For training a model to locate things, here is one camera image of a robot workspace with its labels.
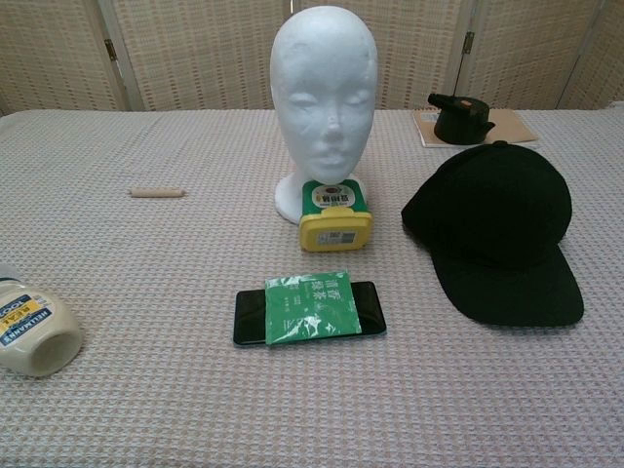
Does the black baseball cap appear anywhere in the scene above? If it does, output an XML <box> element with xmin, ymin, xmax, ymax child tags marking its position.
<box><xmin>400</xmin><ymin>139</ymin><xmax>585</xmax><ymax>327</ymax></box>

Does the white foam mannequin head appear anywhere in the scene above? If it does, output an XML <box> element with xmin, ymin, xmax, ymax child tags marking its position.
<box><xmin>269</xmin><ymin>0</ymin><xmax>377</xmax><ymax>226</ymax></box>

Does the green container with yellow lid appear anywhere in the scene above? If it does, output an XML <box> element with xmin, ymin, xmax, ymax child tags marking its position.
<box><xmin>298</xmin><ymin>177</ymin><xmax>375</xmax><ymax>254</ymax></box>

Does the green tea packet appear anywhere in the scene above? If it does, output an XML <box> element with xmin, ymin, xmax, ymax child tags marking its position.
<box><xmin>264</xmin><ymin>269</ymin><xmax>363</xmax><ymax>347</ymax></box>

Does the black smartphone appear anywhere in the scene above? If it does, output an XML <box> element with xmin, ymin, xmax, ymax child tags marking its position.
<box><xmin>234</xmin><ymin>281</ymin><xmax>388</xmax><ymax>346</ymax></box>

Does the wooden dowel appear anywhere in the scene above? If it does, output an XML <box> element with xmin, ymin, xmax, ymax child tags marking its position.
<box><xmin>129</xmin><ymin>186</ymin><xmax>186</xmax><ymax>199</ymax></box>

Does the woven folding screen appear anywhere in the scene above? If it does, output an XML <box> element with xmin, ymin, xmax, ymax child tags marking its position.
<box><xmin>0</xmin><ymin>0</ymin><xmax>624</xmax><ymax>118</ymax></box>

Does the Hellmann's mayonnaise jar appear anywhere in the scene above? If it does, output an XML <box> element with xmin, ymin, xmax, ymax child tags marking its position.
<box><xmin>0</xmin><ymin>263</ymin><xmax>83</xmax><ymax>379</ymax></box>

